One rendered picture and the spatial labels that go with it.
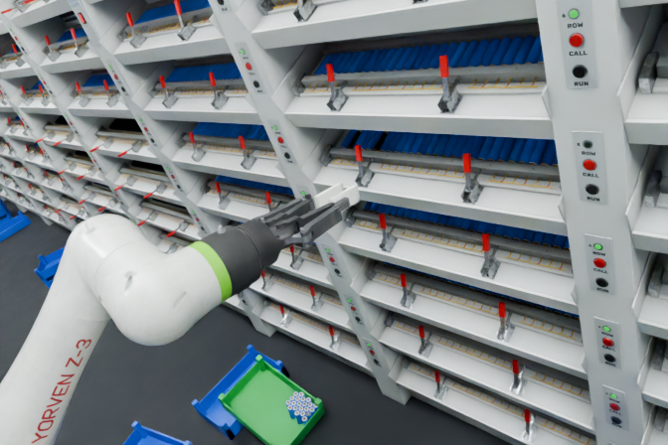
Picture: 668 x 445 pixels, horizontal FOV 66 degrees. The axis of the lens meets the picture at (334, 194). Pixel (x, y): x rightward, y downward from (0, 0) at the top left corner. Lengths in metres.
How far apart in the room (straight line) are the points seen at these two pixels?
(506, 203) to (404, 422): 1.00
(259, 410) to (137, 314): 1.31
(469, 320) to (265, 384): 0.93
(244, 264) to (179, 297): 0.10
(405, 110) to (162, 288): 0.53
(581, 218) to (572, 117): 0.18
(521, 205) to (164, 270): 0.60
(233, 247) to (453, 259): 0.58
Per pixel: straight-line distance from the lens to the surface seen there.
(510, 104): 0.87
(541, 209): 0.95
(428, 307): 1.35
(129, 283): 0.70
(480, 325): 1.28
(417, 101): 0.97
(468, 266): 1.14
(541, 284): 1.08
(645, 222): 0.90
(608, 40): 0.75
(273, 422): 1.92
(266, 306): 2.17
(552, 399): 1.38
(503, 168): 0.99
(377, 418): 1.83
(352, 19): 0.93
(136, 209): 2.58
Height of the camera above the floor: 1.43
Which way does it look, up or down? 29 degrees down
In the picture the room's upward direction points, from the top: 22 degrees counter-clockwise
